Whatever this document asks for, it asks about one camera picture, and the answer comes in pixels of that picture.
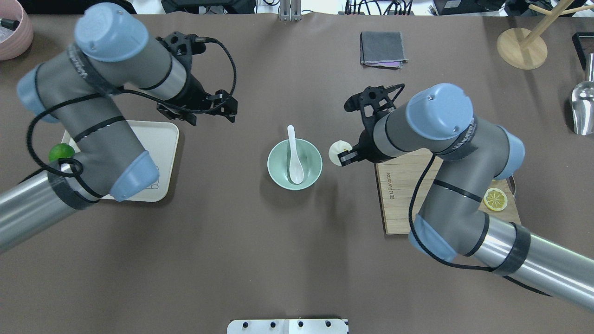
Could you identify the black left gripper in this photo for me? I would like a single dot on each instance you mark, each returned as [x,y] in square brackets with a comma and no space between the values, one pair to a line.
[194,94]

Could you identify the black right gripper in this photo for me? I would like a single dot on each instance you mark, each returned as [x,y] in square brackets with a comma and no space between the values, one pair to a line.
[365,147]

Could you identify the white steamed bun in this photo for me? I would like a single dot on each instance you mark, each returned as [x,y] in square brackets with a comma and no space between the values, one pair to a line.
[337,148]

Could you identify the white ceramic spoon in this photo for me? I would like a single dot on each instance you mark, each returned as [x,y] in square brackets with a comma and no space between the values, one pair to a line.
[295,168]

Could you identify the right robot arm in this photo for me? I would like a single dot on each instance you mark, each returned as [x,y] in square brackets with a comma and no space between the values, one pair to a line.
[450,226]

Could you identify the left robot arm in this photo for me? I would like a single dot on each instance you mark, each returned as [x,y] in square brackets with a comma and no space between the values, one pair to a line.
[112,54]

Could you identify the mint green bowl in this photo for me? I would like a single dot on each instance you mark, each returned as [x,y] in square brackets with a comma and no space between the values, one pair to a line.
[310,158]

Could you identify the pink ice bowl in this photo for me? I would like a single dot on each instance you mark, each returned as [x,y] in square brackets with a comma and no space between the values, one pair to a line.
[15,42]

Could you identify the bamboo cutting board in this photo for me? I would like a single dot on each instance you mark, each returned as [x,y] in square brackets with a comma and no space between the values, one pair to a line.
[397,178]

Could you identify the cream rabbit print tray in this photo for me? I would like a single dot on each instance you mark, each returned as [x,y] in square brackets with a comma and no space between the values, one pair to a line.
[162,153]

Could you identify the folded grey cloth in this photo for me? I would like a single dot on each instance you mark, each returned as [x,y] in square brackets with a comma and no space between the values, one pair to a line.
[382,49]

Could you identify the lower lemon slice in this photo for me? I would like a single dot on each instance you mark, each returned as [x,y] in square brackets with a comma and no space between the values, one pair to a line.
[495,199]

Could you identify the green lime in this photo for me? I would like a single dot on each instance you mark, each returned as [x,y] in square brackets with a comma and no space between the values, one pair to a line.
[61,151]

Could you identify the wooden mug tree stand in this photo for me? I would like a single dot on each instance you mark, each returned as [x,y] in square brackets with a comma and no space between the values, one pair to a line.
[525,49]

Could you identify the metal scoop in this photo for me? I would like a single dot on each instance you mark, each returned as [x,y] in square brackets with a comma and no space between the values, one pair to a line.
[582,101]

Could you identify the dark tray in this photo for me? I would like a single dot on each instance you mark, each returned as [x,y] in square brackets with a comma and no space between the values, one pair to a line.
[584,46]

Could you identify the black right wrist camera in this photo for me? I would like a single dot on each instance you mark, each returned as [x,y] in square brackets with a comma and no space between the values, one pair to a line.
[374,103]

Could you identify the aluminium frame post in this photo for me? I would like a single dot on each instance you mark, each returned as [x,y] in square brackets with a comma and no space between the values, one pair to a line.
[290,10]

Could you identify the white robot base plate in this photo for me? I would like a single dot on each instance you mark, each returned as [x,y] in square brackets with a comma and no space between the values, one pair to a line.
[289,326]

